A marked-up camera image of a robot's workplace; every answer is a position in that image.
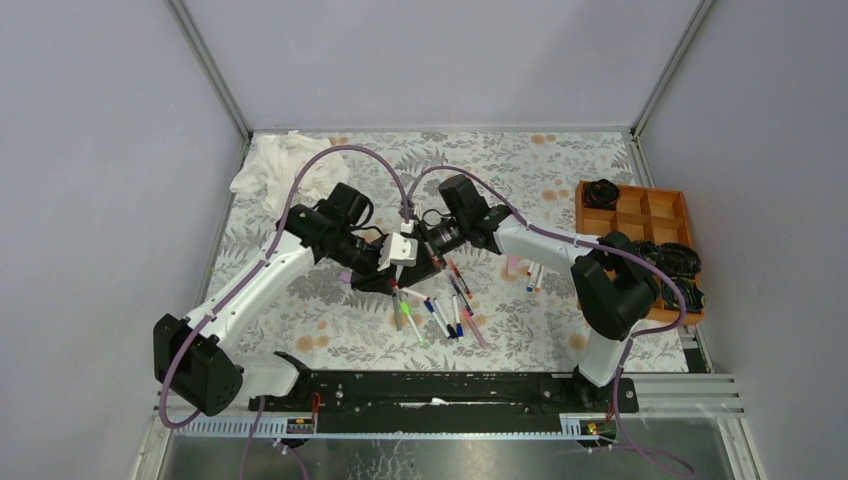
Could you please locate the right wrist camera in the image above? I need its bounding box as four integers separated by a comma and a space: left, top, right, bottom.
398, 203, 422, 224

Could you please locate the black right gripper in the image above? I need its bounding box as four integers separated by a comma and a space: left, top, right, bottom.
399, 214, 468, 291

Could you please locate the grey pen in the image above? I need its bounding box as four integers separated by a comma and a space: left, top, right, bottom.
391, 294, 403, 332

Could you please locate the green capped marker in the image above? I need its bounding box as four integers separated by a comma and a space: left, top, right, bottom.
400, 301, 425, 344

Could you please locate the black coiled cable bottom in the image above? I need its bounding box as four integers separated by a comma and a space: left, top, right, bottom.
661, 275, 706, 314

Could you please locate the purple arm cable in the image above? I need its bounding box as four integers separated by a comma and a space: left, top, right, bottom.
405, 165, 698, 478
157, 145, 413, 480

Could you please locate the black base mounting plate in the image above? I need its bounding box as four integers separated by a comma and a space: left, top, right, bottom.
249, 370, 639, 435

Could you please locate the black coiled cable top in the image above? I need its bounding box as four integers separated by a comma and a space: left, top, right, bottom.
582, 178, 623, 211

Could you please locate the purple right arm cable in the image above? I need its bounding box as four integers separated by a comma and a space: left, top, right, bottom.
405, 165, 698, 478

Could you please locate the black coiled cable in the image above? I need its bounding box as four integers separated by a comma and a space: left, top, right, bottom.
657, 242, 704, 278
629, 239, 661, 266
582, 178, 623, 211
661, 275, 706, 314

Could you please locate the black tipped white marker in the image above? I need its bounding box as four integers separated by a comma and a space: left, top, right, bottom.
451, 295, 464, 338

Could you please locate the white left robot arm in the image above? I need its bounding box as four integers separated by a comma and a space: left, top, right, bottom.
153, 184, 411, 417

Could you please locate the black coiled cable middle left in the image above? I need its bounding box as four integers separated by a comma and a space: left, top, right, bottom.
629, 239, 661, 266

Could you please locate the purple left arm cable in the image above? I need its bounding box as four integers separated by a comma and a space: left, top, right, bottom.
157, 145, 413, 480

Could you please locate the wooden compartment tray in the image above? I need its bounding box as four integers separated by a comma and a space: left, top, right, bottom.
575, 180, 706, 326

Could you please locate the dark blue pen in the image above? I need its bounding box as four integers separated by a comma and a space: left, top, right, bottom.
448, 274, 474, 317

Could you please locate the white crumpled cloth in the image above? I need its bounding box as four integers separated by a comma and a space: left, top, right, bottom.
230, 131, 350, 219

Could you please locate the blue capped marker lower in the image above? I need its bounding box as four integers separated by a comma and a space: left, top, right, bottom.
424, 300, 450, 338

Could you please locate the pink thin pen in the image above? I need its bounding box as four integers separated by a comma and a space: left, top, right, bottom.
462, 309, 488, 349

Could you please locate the black coiled cable middle right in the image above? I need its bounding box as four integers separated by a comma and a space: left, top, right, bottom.
657, 242, 704, 278

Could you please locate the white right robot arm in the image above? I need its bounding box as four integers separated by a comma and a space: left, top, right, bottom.
427, 172, 660, 412

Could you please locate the red capped marker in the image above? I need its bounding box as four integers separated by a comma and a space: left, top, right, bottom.
393, 284, 431, 301

